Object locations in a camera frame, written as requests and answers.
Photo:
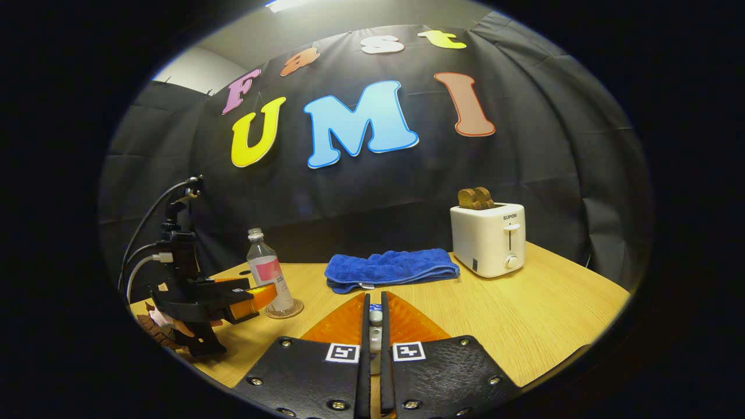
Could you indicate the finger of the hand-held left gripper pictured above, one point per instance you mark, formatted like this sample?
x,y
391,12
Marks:
x,y
233,285
256,299

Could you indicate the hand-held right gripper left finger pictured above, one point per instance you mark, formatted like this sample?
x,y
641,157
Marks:
x,y
314,378

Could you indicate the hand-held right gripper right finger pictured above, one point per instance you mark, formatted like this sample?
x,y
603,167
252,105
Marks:
x,y
442,378

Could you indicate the clear water bottle pink label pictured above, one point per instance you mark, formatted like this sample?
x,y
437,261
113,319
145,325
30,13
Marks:
x,y
268,270

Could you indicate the round brown coaster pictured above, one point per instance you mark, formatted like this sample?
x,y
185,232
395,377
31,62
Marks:
x,y
297,308

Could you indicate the blue folded towel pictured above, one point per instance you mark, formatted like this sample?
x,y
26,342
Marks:
x,y
393,267

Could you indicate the white toaster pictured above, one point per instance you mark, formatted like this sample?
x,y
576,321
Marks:
x,y
489,241

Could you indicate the black backdrop cloth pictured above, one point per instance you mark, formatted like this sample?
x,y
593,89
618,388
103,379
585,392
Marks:
x,y
553,145

